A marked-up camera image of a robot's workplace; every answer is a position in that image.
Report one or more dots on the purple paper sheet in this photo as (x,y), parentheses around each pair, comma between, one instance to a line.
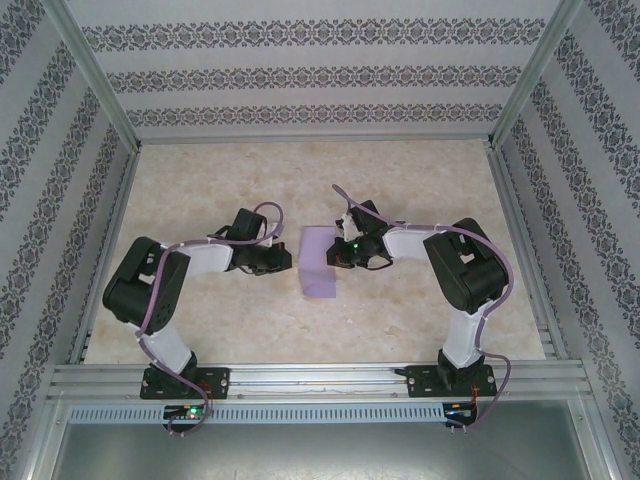
(315,270)

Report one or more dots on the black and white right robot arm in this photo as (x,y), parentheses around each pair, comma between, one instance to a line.
(465,280)

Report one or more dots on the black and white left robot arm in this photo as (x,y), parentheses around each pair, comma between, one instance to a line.
(130,290)

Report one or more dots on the grey metal sheet panel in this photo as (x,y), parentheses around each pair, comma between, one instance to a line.
(320,455)

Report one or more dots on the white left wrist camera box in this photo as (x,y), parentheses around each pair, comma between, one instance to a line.
(274,240)

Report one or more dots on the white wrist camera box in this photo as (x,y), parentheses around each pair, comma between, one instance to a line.
(346,225)
(274,240)

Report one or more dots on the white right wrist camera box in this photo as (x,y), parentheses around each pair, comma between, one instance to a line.
(346,225)

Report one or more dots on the thin aluminium wall-foot rail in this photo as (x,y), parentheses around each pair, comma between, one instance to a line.
(315,140)

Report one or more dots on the long aluminium mounting rail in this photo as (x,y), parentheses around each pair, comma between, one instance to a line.
(320,382)

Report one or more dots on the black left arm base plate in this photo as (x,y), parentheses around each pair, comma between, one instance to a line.
(220,382)

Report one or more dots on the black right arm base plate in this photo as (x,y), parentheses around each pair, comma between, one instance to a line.
(420,382)

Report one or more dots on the aluminium side rail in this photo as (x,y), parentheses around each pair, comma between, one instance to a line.
(107,250)
(525,250)

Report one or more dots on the aluminium frame post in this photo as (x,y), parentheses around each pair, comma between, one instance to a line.
(96,75)
(531,75)

